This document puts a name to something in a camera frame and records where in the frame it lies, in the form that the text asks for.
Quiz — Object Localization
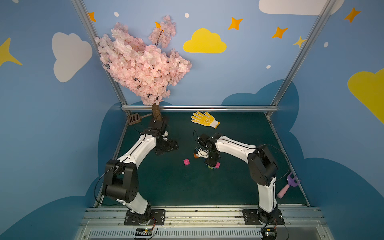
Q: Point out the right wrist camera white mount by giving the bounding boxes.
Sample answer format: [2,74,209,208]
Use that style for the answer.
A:
[194,148,209,159]

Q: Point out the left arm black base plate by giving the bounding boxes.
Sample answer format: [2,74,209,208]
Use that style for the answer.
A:
[124,209,166,226]

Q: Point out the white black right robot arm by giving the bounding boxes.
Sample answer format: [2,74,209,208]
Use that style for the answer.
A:
[194,134,278,216]

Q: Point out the right controller board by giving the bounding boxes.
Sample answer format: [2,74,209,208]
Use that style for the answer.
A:
[261,228,277,240]

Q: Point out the aluminium corner post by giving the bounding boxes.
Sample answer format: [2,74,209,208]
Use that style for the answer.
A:
[270,0,337,112]
[70,0,132,117]

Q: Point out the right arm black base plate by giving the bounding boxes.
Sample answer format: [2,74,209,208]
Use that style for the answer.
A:
[242,208,285,225]

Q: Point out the left controller board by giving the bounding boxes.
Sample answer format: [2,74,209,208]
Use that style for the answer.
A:
[134,229,154,240]

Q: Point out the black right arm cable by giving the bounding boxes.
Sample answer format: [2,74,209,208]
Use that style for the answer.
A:
[192,128,291,181]

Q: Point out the front aluminium rail frame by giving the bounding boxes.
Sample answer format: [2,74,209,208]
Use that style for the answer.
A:
[75,204,334,240]

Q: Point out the yellow white work glove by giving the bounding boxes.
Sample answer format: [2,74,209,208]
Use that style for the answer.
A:
[191,111,220,129]

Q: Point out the right aluminium corner post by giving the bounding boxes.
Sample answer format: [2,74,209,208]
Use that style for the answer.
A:
[270,0,337,112]

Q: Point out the controller board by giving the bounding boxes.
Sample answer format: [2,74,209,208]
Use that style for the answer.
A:
[134,229,154,240]
[261,228,277,240]

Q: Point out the brown plastic slotted scoop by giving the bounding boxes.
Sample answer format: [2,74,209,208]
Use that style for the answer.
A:
[128,113,153,126]

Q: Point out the left aluminium corner post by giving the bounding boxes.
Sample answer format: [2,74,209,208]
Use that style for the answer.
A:
[70,0,132,117]

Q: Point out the horizontal aluminium back rail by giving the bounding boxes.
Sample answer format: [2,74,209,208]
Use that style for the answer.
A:
[121,104,279,113]

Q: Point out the brown tree trunk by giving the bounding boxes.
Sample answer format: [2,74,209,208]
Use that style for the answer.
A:
[152,104,163,121]

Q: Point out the purple pink toy rake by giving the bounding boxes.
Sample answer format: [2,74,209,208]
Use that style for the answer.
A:
[277,172,301,199]

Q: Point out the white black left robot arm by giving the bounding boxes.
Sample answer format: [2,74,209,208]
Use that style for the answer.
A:
[102,117,179,215]

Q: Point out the pink blossom tree crown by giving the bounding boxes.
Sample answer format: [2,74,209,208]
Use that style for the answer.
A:
[95,15,192,106]

